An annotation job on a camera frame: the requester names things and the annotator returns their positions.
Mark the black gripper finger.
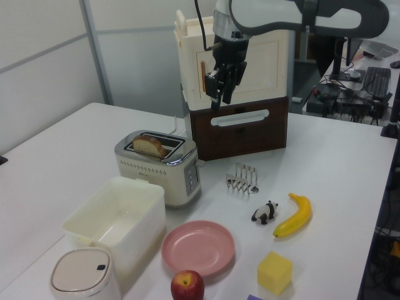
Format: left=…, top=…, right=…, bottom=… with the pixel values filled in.
left=222, top=61, right=248, bottom=104
left=204, top=69, right=225, bottom=111

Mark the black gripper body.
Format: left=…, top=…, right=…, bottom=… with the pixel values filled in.
left=212, top=33, right=251, bottom=76

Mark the cream two-slot toaster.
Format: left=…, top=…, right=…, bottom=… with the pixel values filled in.
left=114, top=129, right=203, bottom=209

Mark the cream toy cabinet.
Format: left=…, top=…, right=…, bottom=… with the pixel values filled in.
left=173, top=17, right=290, bottom=111

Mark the brown drawer box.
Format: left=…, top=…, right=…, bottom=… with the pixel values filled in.
left=189, top=95, right=289, bottom=162

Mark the bread slice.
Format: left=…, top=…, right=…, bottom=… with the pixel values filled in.
left=132, top=134, right=168, bottom=158

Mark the metal toast rack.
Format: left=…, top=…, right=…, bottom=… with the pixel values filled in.
left=225, top=162, right=260, bottom=194

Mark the black monitor stand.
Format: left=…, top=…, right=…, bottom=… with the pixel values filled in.
left=329, top=36, right=366, bottom=83

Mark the panda toy figure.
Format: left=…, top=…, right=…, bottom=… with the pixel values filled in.
left=251, top=200, right=279, bottom=226

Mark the black keyboard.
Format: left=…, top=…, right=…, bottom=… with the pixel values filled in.
left=362, top=66, right=392, bottom=101

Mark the grey laptop stand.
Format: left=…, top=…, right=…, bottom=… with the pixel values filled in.
left=356, top=37, right=400, bottom=60

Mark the yellow banana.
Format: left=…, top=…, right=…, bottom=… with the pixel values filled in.
left=272, top=192, right=313, bottom=240

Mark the white plastic storage bin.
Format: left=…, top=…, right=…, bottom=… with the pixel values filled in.
left=61, top=176, right=167, bottom=283

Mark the pink plate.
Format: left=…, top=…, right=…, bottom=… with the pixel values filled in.
left=161, top=220, right=236, bottom=278

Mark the black clamp pole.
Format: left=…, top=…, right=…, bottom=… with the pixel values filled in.
left=379, top=90, right=400, bottom=139

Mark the yellow foam cube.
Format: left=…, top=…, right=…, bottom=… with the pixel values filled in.
left=257, top=251, right=294, bottom=296

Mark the red apple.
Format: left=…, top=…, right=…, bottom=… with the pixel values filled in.
left=170, top=269, right=206, bottom=300

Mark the small white lidded trash can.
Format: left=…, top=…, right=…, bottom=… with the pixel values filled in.
left=48, top=246, right=122, bottom=300

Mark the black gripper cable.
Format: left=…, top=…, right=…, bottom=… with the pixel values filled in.
left=194, top=0, right=223, bottom=52

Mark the white drawer handle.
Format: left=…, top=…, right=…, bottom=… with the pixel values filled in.
left=210, top=109, right=269, bottom=128

